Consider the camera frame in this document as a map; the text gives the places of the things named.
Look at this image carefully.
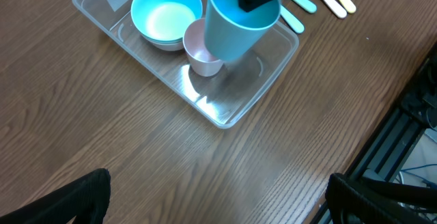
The pink plastic cup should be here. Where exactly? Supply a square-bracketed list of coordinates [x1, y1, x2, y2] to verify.
[183, 18, 223, 77]

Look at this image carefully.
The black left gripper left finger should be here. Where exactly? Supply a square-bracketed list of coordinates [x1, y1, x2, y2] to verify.
[1, 168, 111, 223]

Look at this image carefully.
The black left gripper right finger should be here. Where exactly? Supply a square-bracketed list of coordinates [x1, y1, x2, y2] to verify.
[325, 173, 436, 223]

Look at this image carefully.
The clear plastic container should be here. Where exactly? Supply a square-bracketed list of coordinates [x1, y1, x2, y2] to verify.
[72, 0, 299, 129]

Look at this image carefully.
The light blue plastic fork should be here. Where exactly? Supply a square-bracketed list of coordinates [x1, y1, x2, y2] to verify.
[280, 5, 305, 34]

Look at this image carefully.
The blue plastic cup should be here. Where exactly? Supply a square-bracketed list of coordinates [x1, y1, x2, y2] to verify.
[204, 0, 281, 61]

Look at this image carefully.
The blue plastic bowl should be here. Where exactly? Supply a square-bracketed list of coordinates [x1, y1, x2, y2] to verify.
[130, 0, 203, 43]

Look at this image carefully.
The black aluminium frame rail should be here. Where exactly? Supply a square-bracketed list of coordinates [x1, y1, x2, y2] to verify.
[311, 47, 436, 223]

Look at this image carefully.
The teal plastic fork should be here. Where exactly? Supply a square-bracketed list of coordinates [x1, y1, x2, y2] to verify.
[292, 0, 317, 14]

